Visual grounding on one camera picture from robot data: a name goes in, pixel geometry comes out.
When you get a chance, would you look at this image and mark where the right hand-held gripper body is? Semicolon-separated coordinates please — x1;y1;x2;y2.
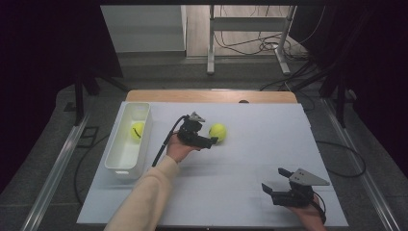
270;167;331;208

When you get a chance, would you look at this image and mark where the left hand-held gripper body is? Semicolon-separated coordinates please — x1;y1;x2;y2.
177;111;213;150

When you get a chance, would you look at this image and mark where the yellow tennis ball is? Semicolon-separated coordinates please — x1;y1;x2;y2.
130;121;145;141
208;123;228;144

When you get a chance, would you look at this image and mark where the white plastic bin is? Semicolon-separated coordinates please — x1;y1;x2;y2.
104;101;153;181

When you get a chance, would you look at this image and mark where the person's left hand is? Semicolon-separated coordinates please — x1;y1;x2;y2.
166;131;200;164

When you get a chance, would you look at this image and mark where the person's right hand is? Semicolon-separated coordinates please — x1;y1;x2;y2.
288;194;329;231

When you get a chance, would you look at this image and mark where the white table sheet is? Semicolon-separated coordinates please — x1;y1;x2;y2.
76;101;349;228

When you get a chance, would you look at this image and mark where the wooden table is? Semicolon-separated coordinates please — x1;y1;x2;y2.
125;89;298;104

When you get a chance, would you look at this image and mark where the black stand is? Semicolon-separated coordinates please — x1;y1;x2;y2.
288;59;352;129
71;68;131;127

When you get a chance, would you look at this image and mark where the white cabinet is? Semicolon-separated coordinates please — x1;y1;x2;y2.
100;4;188;54

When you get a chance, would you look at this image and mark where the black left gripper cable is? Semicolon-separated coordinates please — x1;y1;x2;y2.
151;115;191;167

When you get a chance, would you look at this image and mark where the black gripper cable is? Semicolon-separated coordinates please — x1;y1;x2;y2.
309;192;327;225
151;115;191;167

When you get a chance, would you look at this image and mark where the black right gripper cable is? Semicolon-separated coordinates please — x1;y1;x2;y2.
309;192;327;225

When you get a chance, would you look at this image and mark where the metal floor rail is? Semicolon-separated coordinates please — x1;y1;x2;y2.
19;114;91;231
321;96;402;231

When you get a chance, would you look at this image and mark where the black floor cable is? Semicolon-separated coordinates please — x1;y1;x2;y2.
315;140;367;179
73;134;111;206

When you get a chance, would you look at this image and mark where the bundle of floor cables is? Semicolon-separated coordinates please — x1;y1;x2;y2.
214;5;326;63

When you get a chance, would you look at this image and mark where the grey metal stand frame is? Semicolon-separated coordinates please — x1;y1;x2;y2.
206;4;298;77

